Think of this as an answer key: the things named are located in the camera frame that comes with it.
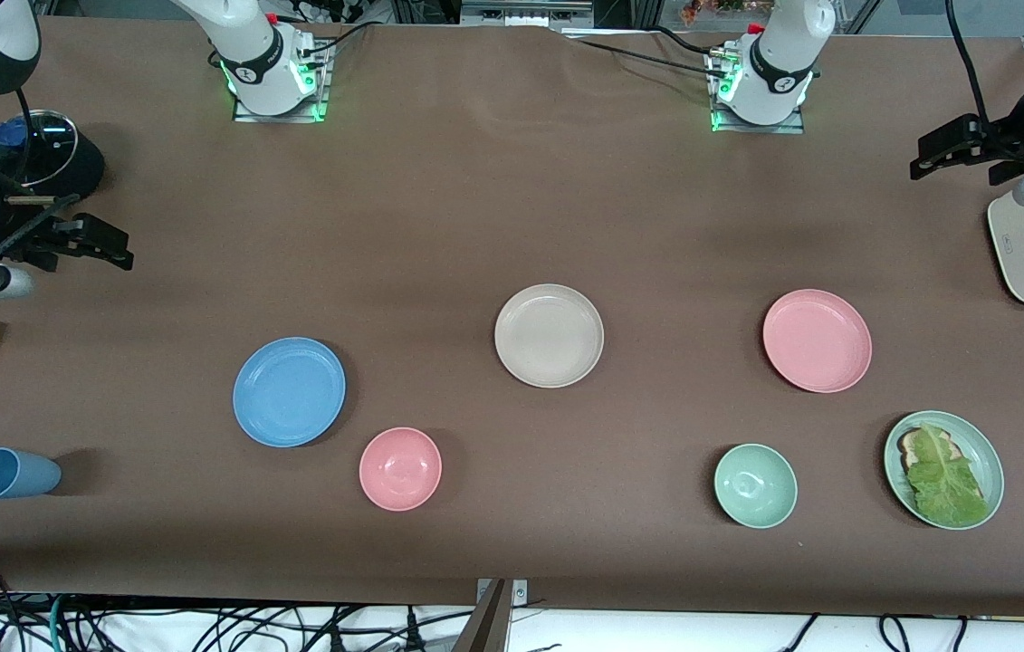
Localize green lettuce leaf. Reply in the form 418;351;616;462
904;422;991;528

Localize small pink bowl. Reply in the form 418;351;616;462
359;427;443;513

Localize black base cable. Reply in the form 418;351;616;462
561;33;730;78
643;25;730;60
301;20;386;60

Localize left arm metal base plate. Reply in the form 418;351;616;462
711;50;805;135

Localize orange flowers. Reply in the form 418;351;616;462
682;0;780;24

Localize green floor cable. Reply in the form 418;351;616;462
45;596;71;652

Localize beige plate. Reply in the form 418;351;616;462
493;283;606;389

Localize small green bowl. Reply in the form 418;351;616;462
713;443;799;529

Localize green plate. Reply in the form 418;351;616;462
883;410;1005;531

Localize pink plate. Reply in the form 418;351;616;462
762;289;873;394

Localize grey metal box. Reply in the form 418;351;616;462
460;0;596;28

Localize black pot with blue handle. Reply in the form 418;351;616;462
0;109;105;207

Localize blue cup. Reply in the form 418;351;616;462
0;447;62;501

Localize metal table edge bracket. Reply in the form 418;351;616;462
475;578;529;606

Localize dark grey pole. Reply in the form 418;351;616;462
453;580;512;652

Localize blue plate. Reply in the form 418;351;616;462
233;337;347;448

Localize bread slice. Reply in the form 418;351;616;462
897;428;961;472

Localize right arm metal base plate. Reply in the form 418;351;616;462
233;41;330;123

